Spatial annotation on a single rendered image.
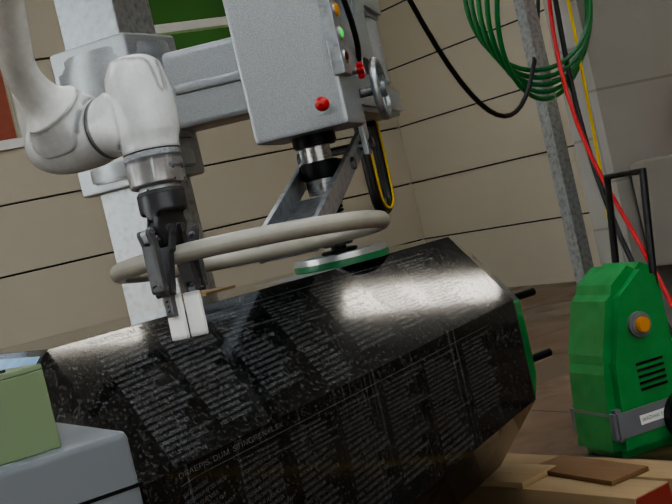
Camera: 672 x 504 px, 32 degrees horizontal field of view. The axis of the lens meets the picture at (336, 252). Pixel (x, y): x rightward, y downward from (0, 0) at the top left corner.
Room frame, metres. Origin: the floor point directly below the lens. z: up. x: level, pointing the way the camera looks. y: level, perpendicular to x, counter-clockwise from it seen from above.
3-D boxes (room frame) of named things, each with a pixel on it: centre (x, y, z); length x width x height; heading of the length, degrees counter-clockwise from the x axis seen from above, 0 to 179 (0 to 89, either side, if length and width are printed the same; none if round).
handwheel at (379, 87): (2.72, -0.15, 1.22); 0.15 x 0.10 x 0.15; 167
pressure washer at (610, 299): (3.72, -0.83, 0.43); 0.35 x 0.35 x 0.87; 20
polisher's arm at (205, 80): (3.31, 0.29, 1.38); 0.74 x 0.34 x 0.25; 86
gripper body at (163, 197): (1.81, 0.25, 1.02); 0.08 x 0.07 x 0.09; 152
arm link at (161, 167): (1.81, 0.25, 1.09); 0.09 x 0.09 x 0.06
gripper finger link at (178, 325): (1.77, 0.26, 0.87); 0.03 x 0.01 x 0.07; 62
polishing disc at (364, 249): (2.63, -0.01, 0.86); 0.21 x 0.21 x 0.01
